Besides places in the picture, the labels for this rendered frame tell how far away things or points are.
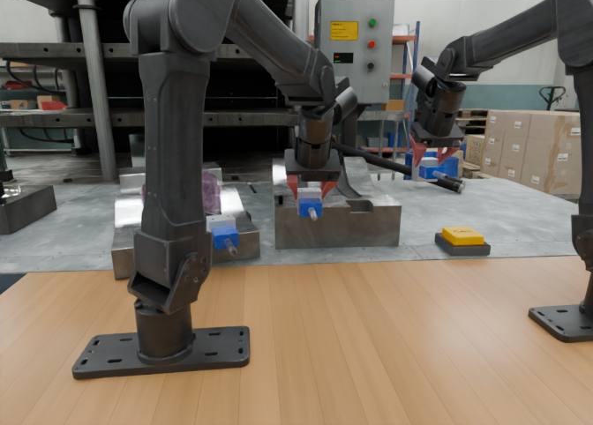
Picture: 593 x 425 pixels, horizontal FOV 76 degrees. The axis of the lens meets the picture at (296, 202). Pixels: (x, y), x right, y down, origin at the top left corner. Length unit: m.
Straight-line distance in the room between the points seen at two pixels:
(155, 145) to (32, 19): 8.39
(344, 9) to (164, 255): 1.37
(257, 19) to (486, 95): 7.86
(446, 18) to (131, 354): 7.81
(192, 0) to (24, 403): 0.44
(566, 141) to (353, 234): 3.87
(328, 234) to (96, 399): 0.49
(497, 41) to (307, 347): 0.58
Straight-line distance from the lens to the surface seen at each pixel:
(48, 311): 0.69
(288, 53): 0.56
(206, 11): 0.43
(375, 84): 1.65
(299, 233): 0.77
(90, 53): 1.62
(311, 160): 0.68
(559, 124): 4.46
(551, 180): 4.54
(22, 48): 1.78
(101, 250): 0.87
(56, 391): 0.52
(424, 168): 0.91
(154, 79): 0.43
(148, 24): 0.44
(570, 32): 0.66
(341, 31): 1.64
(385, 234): 0.81
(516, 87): 8.56
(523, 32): 0.73
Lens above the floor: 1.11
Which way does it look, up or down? 16 degrees down
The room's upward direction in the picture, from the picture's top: straight up
